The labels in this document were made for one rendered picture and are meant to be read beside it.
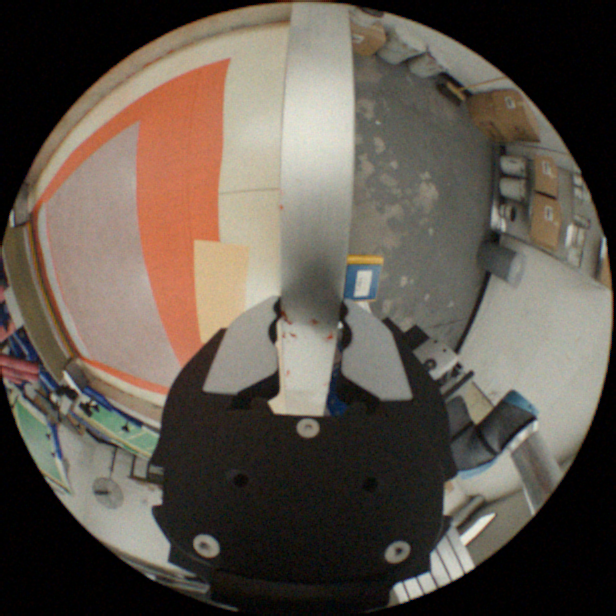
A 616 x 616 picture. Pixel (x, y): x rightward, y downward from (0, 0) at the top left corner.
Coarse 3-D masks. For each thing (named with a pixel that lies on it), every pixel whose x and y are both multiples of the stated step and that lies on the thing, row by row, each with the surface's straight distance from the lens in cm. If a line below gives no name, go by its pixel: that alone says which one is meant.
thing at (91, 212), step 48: (144, 96) 25; (192, 96) 20; (96, 144) 30; (144, 144) 22; (192, 144) 18; (48, 192) 48; (96, 192) 28; (144, 192) 20; (192, 192) 17; (48, 240) 50; (96, 240) 28; (144, 240) 21; (192, 240) 17; (48, 288) 61
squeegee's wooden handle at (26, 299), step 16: (16, 240) 58; (16, 256) 58; (16, 272) 57; (16, 288) 57; (32, 288) 58; (16, 304) 58; (32, 304) 58; (32, 320) 58; (32, 336) 58; (48, 336) 59; (48, 352) 60; (48, 368) 61
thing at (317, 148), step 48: (144, 48) 27; (288, 48) 15; (336, 48) 15; (96, 96) 34; (288, 96) 13; (336, 96) 13; (48, 144) 45; (288, 144) 11; (336, 144) 11; (288, 192) 11; (336, 192) 11; (288, 240) 11; (336, 240) 11; (288, 288) 12; (336, 288) 12; (288, 336) 13; (336, 336) 13; (96, 384) 62; (288, 384) 17
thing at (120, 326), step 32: (96, 288) 32; (128, 288) 25; (160, 288) 21; (192, 288) 19; (96, 320) 38; (128, 320) 29; (160, 320) 24; (192, 320) 20; (96, 352) 48; (128, 352) 35; (160, 352) 28; (192, 352) 24; (160, 384) 35
